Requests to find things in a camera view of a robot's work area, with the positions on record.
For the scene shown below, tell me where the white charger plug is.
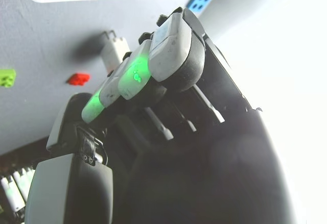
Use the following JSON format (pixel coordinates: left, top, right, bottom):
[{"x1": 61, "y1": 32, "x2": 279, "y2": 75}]
[{"x1": 100, "y1": 30, "x2": 131, "y2": 74}]

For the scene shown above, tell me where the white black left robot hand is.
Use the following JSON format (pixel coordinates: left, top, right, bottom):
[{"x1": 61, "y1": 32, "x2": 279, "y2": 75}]
[{"x1": 25, "y1": 6, "x2": 298, "y2": 224}]

